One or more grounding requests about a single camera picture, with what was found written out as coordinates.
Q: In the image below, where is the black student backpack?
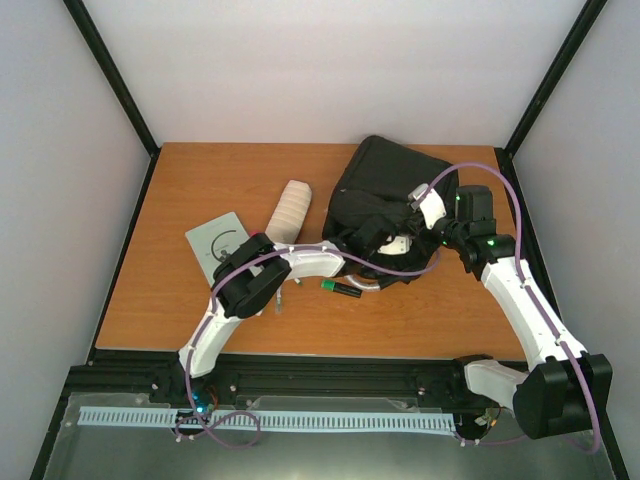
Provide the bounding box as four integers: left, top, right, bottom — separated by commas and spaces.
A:
322, 135, 451, 273

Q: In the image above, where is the grey paperback book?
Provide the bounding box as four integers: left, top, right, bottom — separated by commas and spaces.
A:
185, 212, 249, 286

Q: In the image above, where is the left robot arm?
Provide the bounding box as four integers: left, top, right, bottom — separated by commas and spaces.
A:
179, 215, 394, 379

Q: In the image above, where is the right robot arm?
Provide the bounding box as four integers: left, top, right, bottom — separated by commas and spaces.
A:
434, 185, 613, 439

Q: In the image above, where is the beige ribbed pencil case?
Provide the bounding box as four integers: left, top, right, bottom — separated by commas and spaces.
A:
265, 180, 312, 244

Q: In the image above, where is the green highlighter marker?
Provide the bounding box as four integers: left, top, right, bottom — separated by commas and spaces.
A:
321, 279, 363, 298

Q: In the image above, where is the clear pen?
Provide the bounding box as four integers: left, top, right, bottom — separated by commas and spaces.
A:
275, 288, 283, 314

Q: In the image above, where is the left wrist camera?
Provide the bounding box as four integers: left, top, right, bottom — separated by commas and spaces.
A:
378, 235, 412, 256

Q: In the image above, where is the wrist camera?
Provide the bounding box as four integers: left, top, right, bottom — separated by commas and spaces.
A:
408, 183, 447, 230
378, 235, 412, 256

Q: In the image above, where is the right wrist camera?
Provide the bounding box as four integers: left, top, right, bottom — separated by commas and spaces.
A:
408, 183, 447, 230

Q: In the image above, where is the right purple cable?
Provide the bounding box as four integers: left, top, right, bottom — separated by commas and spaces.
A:
419, 160, 604, 455

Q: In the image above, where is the purple cable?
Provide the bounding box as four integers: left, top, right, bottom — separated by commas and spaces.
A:
419, 160, 604, 455
183, 237, 444, 450

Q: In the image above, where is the black mounting rail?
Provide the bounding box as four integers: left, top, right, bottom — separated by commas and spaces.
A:
63, 350, 492, 410

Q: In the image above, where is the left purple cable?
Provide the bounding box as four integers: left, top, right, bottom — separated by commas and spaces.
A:
183, 237, 444, 450

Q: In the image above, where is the light blue cable duct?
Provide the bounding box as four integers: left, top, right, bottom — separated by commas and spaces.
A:
77, 406, 456, 436

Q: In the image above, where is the left black frame post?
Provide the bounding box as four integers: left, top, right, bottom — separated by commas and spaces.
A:
62, 0, 161, 159

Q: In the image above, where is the black frame post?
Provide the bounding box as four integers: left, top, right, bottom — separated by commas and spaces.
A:
62, 0, 161, 159
503, 0, 609, 156

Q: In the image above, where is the right black frame post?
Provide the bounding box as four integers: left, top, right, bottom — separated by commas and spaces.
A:
503, 0, 609, 156

